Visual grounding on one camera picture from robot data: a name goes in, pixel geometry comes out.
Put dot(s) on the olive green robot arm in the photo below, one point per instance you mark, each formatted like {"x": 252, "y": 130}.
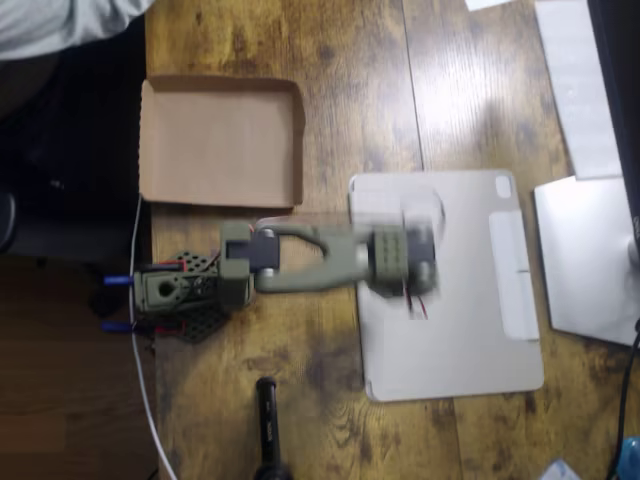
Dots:
{"x": 345, "y": 255}

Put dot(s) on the brown cardboard tray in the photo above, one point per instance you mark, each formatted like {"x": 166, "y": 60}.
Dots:
{"x": 215, "y": 145}

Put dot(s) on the tablet in beige case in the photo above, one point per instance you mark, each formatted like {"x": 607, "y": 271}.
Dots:
{"x": 475, "y": 350}

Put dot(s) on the silver monitor stand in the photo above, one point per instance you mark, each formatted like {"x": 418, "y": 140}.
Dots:
{"x": 585, "y": 260}

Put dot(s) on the white and blue packet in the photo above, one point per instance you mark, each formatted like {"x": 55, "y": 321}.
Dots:
{"x": 560, "y": 471}

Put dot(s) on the white foam sheet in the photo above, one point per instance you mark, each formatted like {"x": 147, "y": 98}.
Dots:
{"x": 575, "y": 75}

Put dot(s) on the blue round object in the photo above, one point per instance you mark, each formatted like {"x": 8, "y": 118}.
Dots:
{"x": 631, "y": 460}

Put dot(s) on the white paper sheet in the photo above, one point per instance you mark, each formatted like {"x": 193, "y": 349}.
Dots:
{"x": 487, "y": 3}

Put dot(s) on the black computer monitor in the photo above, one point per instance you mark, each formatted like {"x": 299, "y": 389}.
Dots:
{"x": 625, "y": 75}

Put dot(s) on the black chair armrest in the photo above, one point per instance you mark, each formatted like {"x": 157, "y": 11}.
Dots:
{"x": 7, "y": 220}

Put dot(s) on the person in grey shirt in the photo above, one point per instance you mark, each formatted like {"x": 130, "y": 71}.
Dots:
{"x": 50, "y": 22}

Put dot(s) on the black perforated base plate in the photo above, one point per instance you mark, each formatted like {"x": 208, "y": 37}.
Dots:
{"x": 200, "y": 327}

